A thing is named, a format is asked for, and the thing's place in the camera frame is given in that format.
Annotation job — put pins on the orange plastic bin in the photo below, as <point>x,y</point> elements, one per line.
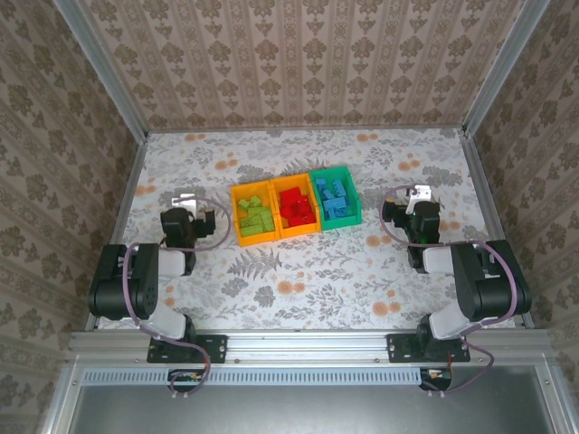
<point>255,241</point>
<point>298,233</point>

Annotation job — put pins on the long green lego brick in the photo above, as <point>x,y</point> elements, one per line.
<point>258,212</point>
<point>249,202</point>
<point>267,222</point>

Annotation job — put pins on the green plastic bin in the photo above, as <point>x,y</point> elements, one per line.
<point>341,223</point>

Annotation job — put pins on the small red lego brick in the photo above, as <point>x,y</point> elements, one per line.
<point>310,216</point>
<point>296,221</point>

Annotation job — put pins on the long red lego brick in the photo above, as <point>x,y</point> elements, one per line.
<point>289,195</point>
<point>305,201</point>

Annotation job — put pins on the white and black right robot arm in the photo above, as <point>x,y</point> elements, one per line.
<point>488,289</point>

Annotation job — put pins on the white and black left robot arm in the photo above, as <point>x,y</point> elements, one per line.
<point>113,289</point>

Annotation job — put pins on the floral patterned table cloth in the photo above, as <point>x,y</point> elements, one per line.
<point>203,158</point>

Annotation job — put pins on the grey metal sheet panel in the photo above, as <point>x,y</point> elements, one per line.
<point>307,411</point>

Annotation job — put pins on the aluminium side rail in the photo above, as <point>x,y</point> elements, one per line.
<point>120,217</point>
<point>481,181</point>

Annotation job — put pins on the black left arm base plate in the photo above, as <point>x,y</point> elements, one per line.
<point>217,348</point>

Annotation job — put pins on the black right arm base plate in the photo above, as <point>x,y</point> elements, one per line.
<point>398,348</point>

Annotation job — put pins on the long aluminium frame rail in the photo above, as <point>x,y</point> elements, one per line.
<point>307,346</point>

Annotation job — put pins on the aluminium frame post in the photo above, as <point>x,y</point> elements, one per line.
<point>502,68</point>
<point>105,68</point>

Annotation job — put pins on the aluminium lower frame bar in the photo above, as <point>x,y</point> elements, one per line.
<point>555,398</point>
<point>63,398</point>

